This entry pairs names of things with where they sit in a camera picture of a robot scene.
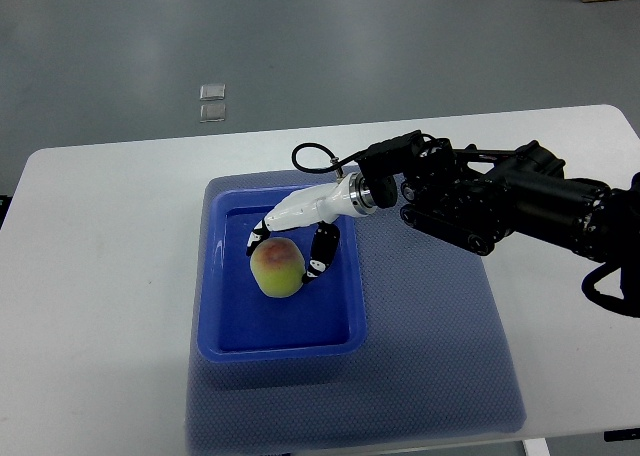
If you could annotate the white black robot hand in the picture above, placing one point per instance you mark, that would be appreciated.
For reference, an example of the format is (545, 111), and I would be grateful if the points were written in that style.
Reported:
(321, 205)

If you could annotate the green red peach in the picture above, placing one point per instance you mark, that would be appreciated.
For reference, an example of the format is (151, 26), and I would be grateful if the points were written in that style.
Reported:
(277, 266)

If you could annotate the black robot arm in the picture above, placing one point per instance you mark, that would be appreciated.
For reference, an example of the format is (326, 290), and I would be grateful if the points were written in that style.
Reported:
(474, 198)

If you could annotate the lower metal floor plate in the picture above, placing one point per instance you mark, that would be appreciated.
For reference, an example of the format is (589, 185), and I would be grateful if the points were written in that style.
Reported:
(213, 112)

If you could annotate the metal floor plate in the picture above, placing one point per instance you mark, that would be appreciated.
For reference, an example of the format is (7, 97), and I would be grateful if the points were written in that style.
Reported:
(212, 91)
(213, 112)

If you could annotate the upper metal floor plate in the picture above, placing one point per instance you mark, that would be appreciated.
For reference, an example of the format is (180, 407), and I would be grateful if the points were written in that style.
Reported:
(212, 91)

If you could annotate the blue plastic tray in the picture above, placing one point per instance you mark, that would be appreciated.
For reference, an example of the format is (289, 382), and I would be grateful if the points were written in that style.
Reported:
(238, 323)

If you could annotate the blue grey mesh mat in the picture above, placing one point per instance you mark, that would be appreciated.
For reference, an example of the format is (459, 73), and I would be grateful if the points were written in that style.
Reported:
(435, 363)

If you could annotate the white table leg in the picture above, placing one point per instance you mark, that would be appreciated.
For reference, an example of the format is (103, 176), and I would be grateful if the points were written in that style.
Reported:
(536, 447)

